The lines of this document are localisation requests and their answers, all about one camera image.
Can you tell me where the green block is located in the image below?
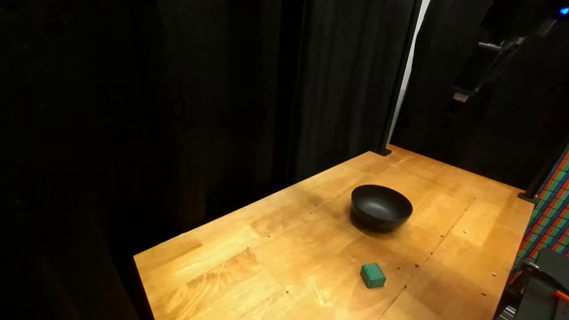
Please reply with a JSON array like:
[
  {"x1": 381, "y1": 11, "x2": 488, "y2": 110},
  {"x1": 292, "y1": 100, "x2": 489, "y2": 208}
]
[{"x1": 360, "y1": 261, "x2": 388, "y2": 290}]

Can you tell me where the black bowl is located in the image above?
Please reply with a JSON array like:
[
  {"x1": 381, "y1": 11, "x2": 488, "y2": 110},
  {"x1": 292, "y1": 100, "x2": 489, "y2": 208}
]
[{"x1": 351, "y1": 183, "x2": 415, "y2": 235}]

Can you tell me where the black curtain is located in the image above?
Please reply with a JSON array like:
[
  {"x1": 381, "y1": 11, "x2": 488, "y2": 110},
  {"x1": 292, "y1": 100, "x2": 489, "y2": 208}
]
[{"x1": 0, "y1": 0, "x2": 569, "y2": 320}]

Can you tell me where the white slanted pole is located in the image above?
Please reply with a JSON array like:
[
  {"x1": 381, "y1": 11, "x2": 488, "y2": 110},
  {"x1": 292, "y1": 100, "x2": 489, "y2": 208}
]
[{"x1": 386, "y1": 0, "x2": 434, "y2": 148}]

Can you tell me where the colourful checkered cloth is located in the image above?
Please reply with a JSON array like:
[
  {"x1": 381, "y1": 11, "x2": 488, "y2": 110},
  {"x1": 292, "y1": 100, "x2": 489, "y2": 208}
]
[{"x1": 514, "y1": 148, "x2": 569, "y2": 268}]

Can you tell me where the dark grey equipment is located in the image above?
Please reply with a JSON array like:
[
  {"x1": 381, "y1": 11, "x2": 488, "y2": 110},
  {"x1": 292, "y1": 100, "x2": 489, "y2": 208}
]
[{"x1": 495, "y1": 247, "x2": 569, "y2": 320}]

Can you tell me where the dark camera stand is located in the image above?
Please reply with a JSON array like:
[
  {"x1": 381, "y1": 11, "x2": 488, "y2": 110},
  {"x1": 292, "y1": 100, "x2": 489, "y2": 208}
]
[{"x1": 452, "y1": 16, "x2": 569, "y2": 108}]

